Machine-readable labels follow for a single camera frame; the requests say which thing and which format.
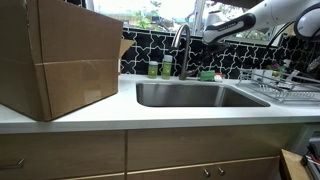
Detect stainless steel sink basin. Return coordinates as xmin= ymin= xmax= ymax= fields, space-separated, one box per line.
xmin=136 ymin=82 xmax=270 ymax=107

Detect wooden board at right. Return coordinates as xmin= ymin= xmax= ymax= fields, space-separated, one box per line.
xmin=279 ymin=149 xmax=310 ymax=180

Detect window with outdoor view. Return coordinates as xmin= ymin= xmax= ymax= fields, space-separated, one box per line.
xmin=85 ymin=0 xmax=284 ymax=46

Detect right cabinet knob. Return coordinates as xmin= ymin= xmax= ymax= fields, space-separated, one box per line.
xmin=218 ymin=167 xmax=225 ymax=176

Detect tall green soap bottle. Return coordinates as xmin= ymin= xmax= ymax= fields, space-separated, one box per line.
xmin=162 ymin=55 xmax=172 ymax=80

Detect cabinet bar handle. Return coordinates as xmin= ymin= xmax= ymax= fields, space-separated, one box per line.
xmin=0 ymin=159 xmax=24 ymax=170

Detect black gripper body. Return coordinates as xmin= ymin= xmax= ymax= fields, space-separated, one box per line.
xmin=196 ymin=42 xmax=230 ymax=67

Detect green sponge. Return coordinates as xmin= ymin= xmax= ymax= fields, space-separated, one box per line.
xmin=200 ymin=70 xmax=215 ymax=81

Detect short green soap bottle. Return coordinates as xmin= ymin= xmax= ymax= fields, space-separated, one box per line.
xmin=148 ymin=61 xmax=158 ymax=79

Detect stainless steel gooseneck faucet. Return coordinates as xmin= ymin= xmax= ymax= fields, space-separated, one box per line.
xmin=169 ymin=23 xmax=201 ymax=81

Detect large brown cardboard box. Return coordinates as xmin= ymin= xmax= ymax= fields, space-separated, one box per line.
xmin=0 ymin=0 xmax=123 ymax=121

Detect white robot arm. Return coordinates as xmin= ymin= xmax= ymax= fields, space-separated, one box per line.
xmin=200 ymin=0 xmax=320 ymax=62

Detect cabinet knob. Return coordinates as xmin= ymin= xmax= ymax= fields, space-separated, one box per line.
xmin=203 ymin=169 xmax=211 ymax=178
xmin=218 ymin=167 xmax=225 ymax=176

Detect metal dish drying rack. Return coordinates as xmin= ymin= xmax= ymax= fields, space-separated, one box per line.
xmin=238 ymin=69 xmax=320 ymax=105

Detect black cable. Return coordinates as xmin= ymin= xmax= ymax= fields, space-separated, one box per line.
xmin=263 ymin=21 xmax=296 ymax=68

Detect left cabinet knob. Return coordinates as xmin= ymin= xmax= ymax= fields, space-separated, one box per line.
xmin=203 ymin=169 xmax=211 ymax=178

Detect wooden cabinet doors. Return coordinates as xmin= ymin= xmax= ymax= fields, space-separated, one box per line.
xmin=0 ymin=124 xmax=301 ymax=180

